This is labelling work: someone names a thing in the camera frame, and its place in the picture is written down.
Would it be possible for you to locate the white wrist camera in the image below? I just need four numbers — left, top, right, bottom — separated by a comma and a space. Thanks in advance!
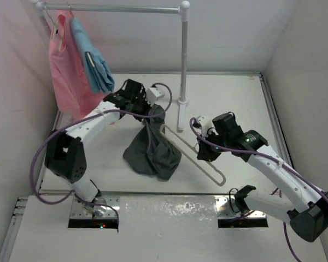
193, 116, 214, 137
146, 87, 165, 106

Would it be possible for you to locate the beige wooden hanger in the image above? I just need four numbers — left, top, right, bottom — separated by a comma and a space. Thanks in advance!
159, 124, 226, 187

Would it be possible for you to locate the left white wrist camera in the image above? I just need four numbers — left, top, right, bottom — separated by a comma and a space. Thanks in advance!
146, 87, 165, 106

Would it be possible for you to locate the dark grey t shirt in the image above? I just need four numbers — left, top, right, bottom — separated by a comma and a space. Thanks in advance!
123, 104, 181, 181

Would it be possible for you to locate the light blue t shirt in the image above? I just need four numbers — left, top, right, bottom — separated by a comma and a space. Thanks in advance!
69, 17, 115, 94

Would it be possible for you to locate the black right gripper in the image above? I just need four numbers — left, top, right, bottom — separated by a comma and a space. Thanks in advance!
196, 129, 229, 162

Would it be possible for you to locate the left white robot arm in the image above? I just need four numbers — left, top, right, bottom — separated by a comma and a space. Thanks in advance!
45, 79, 150, 203

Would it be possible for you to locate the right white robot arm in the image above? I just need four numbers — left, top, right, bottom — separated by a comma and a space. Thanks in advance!
190, 112, 328, 242

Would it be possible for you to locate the pink t shirt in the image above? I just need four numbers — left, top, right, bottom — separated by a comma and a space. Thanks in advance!
49, 10, 99, 120

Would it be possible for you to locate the purple cable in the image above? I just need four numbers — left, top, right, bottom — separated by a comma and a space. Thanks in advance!
29, 82, 172, 227
190, 117, 328, 262

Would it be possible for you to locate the white clothes rack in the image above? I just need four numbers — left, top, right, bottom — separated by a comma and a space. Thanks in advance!
28, 1, 191, 132

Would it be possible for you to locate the blue shirt wooden hanger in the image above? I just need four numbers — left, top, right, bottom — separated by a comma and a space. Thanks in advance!
86, 52, 95, 68

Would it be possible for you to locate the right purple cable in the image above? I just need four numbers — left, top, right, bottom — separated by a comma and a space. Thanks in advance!
190, 117, 328, 262

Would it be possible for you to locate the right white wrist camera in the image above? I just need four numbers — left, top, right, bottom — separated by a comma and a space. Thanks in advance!
193, 116, 214, 137

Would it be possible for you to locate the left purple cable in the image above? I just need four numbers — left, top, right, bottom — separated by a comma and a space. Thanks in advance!
29, 82, 172, 227

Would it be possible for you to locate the pink shirt wooden hanger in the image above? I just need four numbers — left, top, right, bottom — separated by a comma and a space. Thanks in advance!
46, 10, 67, 55

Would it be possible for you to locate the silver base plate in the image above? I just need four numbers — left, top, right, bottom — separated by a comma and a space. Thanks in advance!
69, 195, 267, 222

